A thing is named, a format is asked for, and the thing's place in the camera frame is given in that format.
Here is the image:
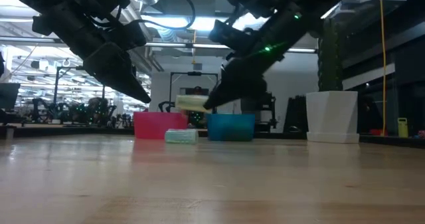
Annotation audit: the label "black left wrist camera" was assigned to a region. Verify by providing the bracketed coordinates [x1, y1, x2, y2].
[108, 16, 147, 51]

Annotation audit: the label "green cactus plant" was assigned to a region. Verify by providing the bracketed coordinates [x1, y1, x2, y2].
[317, 17, 344, 92]

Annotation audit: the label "black stacked chairs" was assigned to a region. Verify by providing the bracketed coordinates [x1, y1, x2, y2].
[286, 95, 308, 134]

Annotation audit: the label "yellow-green container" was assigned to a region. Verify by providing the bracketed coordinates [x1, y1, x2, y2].
[397, 117, 409, 138]

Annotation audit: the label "person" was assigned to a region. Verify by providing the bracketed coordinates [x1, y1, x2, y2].
[187, 85, 211, 129]

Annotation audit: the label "teal plastic pill vial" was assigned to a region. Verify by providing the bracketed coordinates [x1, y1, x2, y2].
[164, 128, 199, 145]

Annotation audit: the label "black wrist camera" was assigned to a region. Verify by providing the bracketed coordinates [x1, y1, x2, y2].
[208, 19, 255, 54]
[108, 16, 147, 51]

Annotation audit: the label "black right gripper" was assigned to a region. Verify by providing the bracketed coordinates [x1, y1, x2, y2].
[203, 10, 313, 110]

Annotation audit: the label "red plastic bin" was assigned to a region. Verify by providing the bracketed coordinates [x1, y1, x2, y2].
[133, 112, 189, 140]

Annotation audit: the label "black aluminium table frame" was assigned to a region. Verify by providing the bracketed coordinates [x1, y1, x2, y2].
[0, 124, 425, 149]

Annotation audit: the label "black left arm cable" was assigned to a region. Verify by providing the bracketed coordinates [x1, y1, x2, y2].
[119, 0, 197, 31]

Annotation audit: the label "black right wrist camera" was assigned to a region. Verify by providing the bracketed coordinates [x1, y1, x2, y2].
[208, 19, 255, 54]

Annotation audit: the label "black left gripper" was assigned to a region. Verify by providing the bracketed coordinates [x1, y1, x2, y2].
[33, 4, 152, 104]

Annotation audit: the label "black background gantry frame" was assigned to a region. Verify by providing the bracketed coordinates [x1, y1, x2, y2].
[169, 71, 219, 114]

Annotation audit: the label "black shelf cart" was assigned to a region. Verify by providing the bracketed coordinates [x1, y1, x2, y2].
[240, 91, 278, 134]

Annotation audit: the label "black monitor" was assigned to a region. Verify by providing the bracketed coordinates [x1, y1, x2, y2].
[0, 82, 21, 110]

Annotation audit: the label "blue plastic bin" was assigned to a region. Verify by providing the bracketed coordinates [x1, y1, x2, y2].
[206, 113, 256, 142]

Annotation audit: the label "yellow hanging cable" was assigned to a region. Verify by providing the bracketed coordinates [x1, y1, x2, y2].
[379, 0, 388, 137]

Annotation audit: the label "yellow plastic pill vial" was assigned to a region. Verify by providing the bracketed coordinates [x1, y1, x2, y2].
[175, 94, 213, 114]

